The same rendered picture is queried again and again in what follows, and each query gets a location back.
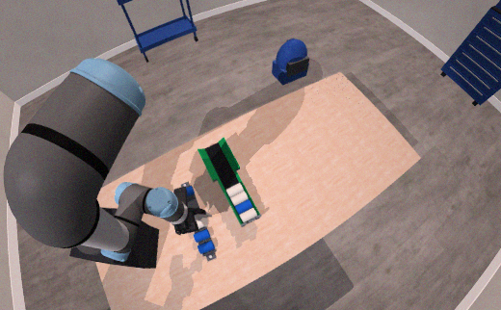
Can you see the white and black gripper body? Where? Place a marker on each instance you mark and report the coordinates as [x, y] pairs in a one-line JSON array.
[[189, 220]]

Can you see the blue cylinder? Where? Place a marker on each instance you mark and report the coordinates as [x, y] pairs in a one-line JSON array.
[[190, 191], [243, 207], [202, 235], [206, 247]]

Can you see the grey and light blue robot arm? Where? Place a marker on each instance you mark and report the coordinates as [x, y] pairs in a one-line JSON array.
[[56, 166]]

